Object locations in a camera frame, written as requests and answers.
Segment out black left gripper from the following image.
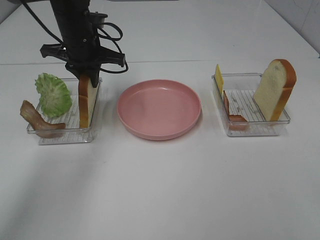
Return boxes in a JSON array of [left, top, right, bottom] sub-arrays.
[[40, 0, 125, 88]]

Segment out bread slice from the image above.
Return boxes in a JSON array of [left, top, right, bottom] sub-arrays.
[[253, 59, 297, 122], [78, 74, 98, 129]]

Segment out green lettuce leaf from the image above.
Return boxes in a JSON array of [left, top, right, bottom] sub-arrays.
[[35, 72, 72, 118]]

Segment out bacon strip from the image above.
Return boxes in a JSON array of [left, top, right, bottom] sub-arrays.
[[20, 100, 66, 139], [222, 90, 249, 131]]

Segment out yellow cheese slice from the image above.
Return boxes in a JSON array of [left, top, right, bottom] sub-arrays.
[[214, 64, 224, 97]]

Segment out clear left plastic tray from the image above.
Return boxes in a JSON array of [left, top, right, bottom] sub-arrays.
[[26, 78, 103, 145]]

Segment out clear plastic tray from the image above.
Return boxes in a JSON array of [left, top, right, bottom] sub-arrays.
[[26, 78, 103, 145], [211, 73, 291, 137]]

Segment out pink round plate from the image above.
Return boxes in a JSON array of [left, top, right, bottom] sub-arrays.
[[117, 79, 202, 141]]

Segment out clear right plastic tray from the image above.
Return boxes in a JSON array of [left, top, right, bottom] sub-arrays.
[[211, 73, 291, 137]]

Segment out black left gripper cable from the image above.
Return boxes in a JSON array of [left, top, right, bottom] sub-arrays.
[[19, 0, 129, 74]]

